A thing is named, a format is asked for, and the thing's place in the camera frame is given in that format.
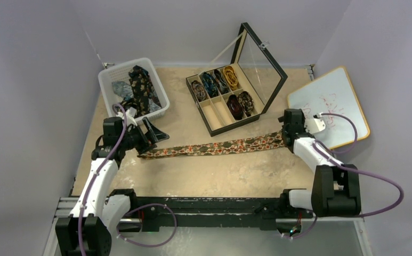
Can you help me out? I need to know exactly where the white plastic basket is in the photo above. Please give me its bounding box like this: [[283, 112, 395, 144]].
[[98, 58, 170, 124]]

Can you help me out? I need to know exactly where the grey blue tie in basket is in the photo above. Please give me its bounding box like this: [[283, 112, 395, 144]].
[[112, 81, 133, 100]]

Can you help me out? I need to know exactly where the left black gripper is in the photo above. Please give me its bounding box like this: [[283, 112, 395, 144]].
[[119, 117, 168, 155]]

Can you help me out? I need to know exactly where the black tie organizer box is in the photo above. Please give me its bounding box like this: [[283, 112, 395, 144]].
[[185, 22, 288, 137]]

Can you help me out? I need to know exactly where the black floral tie in basket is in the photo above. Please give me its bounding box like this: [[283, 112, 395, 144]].
[[120, 65, 161, 118]]

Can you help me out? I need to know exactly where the aluminium frame rail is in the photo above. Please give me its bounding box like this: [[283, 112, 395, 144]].
[[54, 197, 365, 222]]

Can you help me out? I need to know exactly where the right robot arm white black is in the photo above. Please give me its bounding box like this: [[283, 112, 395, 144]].
[[279, 109, 361, 217]]

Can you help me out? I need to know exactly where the rolled brown dotted tie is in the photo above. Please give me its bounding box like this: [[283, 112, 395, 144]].
[[237, 91, 254, 117]]

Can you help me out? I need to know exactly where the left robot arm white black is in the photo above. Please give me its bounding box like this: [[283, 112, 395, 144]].
[[55, 117, 169, 255]]

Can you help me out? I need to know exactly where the rolled brown patterned tie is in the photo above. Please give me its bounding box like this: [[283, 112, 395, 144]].
[[191, 80, 207, 102]]

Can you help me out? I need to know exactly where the rolled blue tie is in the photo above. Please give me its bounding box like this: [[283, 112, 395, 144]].
[[201, 72, 219, 98]]

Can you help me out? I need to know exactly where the paisley orange green tie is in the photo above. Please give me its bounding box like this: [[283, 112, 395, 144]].
[[138, 131, 286, 159]]

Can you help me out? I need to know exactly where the rolled yellow tie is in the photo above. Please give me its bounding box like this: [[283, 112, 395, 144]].
[[223, 66, 239, 91]]

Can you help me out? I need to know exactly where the rolled dark red tie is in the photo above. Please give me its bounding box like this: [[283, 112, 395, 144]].
[[227, 94, 244, 120]]

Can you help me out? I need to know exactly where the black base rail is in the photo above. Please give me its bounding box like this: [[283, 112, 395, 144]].
[[122, 196, 313, 232]]

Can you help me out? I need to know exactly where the yellow framed whiteboard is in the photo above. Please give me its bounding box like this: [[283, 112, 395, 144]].
[[287, 66, 370, 149]]

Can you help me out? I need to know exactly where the rolled dark grey tie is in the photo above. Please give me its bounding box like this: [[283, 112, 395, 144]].
[[213, 69, 230, 94]]

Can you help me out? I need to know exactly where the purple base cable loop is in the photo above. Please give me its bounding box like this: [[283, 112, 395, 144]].
[[116, 203, 177, 248]]

